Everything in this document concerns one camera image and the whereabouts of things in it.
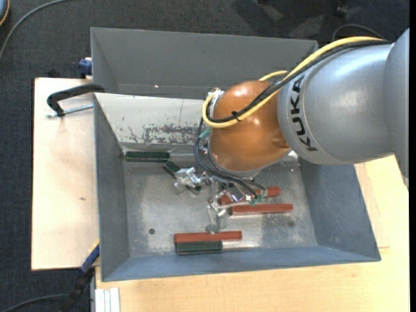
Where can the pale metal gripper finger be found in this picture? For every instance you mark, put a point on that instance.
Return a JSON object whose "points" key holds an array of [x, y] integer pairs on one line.
{"points": [[190, 180], [218, 213]]}

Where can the red-brown flat block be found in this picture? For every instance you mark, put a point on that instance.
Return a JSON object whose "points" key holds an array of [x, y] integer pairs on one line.
{"points": [[272, 191], [195, 237], [263, 208]]}

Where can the pale wood board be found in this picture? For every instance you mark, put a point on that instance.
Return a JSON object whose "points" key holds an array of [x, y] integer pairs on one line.
{"points": [[61, 180]]}

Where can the dark green flat block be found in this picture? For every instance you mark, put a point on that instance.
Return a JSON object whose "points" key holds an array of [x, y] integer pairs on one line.
{"points": [[171, 167], [148, 156], [198, 247]]}

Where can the grey metal bin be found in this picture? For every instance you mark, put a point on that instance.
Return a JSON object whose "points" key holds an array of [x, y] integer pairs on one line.
{"points": [[156, 213]]}

